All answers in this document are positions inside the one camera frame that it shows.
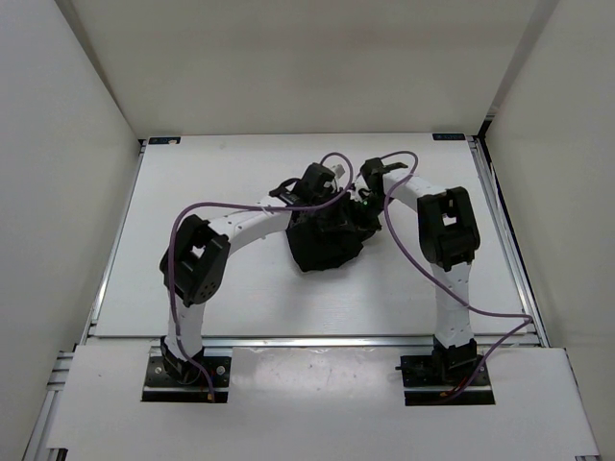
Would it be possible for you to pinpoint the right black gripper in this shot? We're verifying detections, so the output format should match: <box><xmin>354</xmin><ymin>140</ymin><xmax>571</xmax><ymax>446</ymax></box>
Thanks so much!
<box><xmin>348</xmin><ymin>194</ymin><xmax>395</xmax><ymax>247</ymax></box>

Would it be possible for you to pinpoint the black pleated skirt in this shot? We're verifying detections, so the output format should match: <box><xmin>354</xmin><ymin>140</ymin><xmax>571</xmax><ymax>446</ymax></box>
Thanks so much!
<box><xmin>285</xmin><ymin>193</ymin><xmax>374</xmax><ymax>273</ymax></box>

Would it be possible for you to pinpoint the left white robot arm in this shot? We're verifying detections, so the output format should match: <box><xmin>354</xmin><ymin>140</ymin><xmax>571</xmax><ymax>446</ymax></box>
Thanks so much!
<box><xmin>160</xmin><ymin>162</ymin><xmax>353</xmax><ymax>387</ymax></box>

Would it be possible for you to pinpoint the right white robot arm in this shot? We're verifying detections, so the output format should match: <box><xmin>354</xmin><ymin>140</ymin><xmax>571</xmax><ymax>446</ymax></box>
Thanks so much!
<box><xmin>357</xmin><ymin>158</ymin><xmax>480</xmax><ymax>384</ymax></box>

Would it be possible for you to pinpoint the right blue corner label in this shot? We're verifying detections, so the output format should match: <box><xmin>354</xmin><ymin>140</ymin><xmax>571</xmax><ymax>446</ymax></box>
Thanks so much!
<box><xmin>432</xmin><ymin>133</ymin><xmax>466</xmax><ymax>141</ymax></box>

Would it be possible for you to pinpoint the blue corner label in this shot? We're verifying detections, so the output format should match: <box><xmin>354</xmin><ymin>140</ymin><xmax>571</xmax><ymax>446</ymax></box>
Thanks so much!
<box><xmin>432</xmin><ymin>133</ymin><xmax>466</xmax><ymax>141</ymax></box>
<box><xmin>148</xmin><ymin>136</ymin><xmax>182</xmax><ymax>145</ymax></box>

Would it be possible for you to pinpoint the left blue corner label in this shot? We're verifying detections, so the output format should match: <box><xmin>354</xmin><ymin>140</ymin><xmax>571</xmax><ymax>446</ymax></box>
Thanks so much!
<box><xmin>148</xmin><ymin>136</ymin><xmax>182</xmax><ymax>145</ymax></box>

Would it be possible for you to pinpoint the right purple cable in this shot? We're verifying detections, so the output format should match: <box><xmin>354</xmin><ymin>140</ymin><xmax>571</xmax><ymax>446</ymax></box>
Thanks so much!
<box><xmin>353</xmin><ymin>151</ymin><xmax>534</xmax><ymax>400</ymax></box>

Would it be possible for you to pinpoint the purple cable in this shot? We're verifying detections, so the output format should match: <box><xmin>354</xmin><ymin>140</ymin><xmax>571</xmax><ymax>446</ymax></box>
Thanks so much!
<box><xmin>165</xmin><ymin>152</ymin><xmax>359</xmax><ymax>402</ymax></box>
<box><xmin>353</xmin><ymin>151</ymin><xmax>534</xmax><ymax>400</ymax></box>

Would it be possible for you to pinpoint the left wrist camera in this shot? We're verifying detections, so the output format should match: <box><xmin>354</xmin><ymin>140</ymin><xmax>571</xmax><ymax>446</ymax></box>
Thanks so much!
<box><xmin>328</xmin><ymin>163</ymin><xmax>346</xmax><ymax>180</ymax></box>

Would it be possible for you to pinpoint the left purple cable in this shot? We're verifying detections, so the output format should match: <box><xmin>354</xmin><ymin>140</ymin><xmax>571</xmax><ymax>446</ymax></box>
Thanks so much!
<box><xmin>165</xmin><ymin>152</ymin><xmax>359</xmax><ymax>402</ymax></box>

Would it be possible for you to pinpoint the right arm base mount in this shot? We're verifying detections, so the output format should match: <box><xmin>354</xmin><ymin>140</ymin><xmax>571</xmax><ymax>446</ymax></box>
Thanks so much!
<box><xmin>395</xmin><ymin>339</ymin><xmax>496</xmax><ymax>406</ymax></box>

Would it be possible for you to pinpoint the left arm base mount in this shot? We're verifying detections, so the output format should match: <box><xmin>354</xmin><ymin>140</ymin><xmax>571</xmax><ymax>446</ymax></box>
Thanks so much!
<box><xmin>141</xmin><ymin>337</ymin><xmax>232</xmax><ymax>403</ymax></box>

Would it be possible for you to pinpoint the front aluminium rail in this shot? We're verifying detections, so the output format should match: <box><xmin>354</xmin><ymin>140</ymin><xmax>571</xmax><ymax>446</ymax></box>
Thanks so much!
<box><xmin>85</xmin><ymin>333</ymin><xmax>544</xmax><ymax>348</ymax></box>

